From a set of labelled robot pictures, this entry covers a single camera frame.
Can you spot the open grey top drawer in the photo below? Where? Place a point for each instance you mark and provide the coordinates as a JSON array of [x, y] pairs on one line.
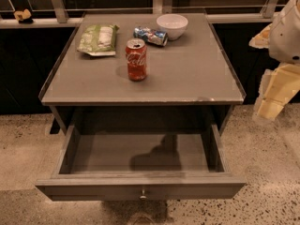
[[116, 164]]

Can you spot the small yellow object on ledge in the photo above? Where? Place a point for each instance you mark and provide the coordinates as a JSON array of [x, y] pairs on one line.
[[23, 16]]

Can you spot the metal drawer knob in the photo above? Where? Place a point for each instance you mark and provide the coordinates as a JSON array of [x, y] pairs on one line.
[[143, 196]]

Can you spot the crushed blue soda can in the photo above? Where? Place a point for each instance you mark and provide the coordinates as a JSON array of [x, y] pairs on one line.
[[152, 36]]

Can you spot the white bowl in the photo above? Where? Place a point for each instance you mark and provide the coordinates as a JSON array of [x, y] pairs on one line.
[[174, 25]]

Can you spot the green chip bag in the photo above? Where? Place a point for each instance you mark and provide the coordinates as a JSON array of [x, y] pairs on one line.
[[98, 40]]

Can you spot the red coke can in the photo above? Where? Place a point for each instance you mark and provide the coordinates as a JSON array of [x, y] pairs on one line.
[[136, 59]]

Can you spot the metal window railing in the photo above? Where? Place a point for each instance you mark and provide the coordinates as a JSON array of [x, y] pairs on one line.
[[63, 12]]

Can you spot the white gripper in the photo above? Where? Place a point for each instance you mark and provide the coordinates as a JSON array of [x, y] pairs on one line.
[[287, 37]]

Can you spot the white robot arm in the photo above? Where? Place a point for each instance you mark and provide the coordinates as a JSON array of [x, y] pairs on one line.
[[282, 40]]

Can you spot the grey cabinet with top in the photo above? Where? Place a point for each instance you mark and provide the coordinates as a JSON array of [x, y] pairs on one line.
[[191, 70]]

